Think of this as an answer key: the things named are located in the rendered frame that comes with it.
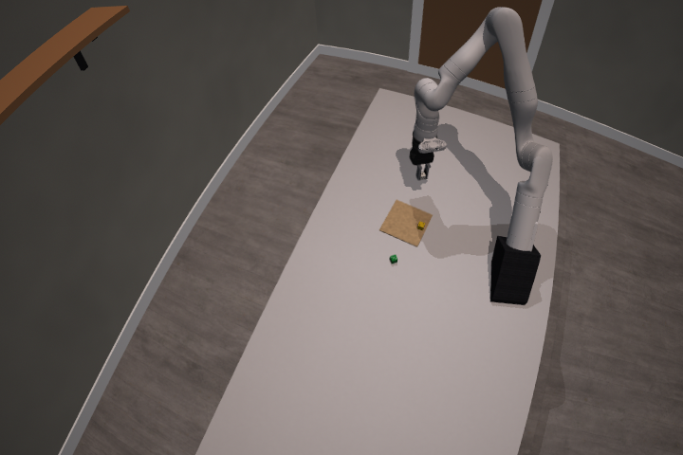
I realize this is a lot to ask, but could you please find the tan square mat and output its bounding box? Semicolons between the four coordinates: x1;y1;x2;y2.
379;200;432;246

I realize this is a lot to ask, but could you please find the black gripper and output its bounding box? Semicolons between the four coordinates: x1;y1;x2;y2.
410;124;447;180

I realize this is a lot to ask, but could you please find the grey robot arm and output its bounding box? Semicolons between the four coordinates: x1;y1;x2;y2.
415;7;553;251

